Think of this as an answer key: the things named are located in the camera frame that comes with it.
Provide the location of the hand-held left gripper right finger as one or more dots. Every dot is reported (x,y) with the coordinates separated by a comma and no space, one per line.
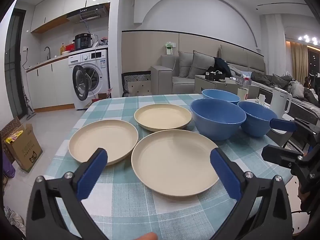
(225,175)

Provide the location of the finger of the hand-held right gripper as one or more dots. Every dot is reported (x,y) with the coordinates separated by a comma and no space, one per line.
(283,125)
(282,155)

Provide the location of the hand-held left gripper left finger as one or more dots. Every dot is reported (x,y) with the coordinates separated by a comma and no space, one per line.
(91,177)

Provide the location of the blue bowl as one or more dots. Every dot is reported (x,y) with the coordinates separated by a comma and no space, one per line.
(217,122)
(220,96)
(255,120)

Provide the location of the beige plate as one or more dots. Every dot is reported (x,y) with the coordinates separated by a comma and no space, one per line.
(175,160)
(162,116)
(102,140)

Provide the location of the person's left hand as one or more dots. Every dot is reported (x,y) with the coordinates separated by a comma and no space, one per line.
(147,236)

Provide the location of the white electric kettle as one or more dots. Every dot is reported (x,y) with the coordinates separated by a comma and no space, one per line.
(278,102)

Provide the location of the teal checked tablecloth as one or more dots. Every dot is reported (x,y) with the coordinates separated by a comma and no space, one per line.
(120,205)

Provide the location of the dark rumpled blanket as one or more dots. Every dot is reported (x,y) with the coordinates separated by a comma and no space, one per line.
(282,82)

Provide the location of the clear plastic bottle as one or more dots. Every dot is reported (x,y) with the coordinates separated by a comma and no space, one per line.
(246,83)

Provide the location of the beige curtain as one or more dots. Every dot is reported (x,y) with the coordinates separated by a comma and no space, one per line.
(300,60)

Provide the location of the brown cardboard box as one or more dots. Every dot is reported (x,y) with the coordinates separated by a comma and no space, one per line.
(25,152)

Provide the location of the red cardboard box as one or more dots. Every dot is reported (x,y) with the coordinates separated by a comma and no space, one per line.
(102,97)

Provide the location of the grey side cabinet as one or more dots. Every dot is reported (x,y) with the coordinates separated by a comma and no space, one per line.
(207,86)

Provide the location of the purple bag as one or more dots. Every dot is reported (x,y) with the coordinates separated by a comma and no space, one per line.
(6,166)

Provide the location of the dark jacket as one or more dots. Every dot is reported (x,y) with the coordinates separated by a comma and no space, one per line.
(222,65)

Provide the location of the black bag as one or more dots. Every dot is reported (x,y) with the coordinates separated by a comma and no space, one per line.
(213,75)

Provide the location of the stick vacuum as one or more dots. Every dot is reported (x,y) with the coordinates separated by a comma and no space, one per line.
(30,110)

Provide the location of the patterned cardboard box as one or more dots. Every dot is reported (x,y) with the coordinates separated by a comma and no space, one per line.
(10,127)

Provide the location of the grey cushion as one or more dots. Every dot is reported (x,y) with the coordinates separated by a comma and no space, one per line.
(185,63)
(201,65)

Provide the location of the white lower kitchen cabinets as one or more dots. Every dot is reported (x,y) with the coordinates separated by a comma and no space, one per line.
(47,85)

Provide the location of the white kitchen cabinets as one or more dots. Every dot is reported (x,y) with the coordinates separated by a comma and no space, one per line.
(60,5)
(47,85)

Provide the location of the black white patterned mat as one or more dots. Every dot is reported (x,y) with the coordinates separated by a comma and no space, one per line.
(136,85)

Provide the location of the grey sofa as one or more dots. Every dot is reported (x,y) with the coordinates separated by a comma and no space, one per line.
(165,76)

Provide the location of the white washing machine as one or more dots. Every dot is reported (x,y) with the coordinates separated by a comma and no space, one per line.
(96,60)

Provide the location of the yellow bottle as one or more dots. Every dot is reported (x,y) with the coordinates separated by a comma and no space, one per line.
(62,49)

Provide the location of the red container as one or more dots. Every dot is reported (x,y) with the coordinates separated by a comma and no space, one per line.
(70,47)

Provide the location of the kitchen faucet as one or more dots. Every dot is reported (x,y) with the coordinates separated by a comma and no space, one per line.
(47,51)

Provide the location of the black pressure cooker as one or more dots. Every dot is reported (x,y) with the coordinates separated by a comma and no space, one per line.
(83,41)

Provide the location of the range hood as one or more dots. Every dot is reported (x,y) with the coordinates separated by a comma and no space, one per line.
(87,12)

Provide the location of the white upper kitchen cabinets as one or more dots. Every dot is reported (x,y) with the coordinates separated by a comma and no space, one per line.
(60,5)

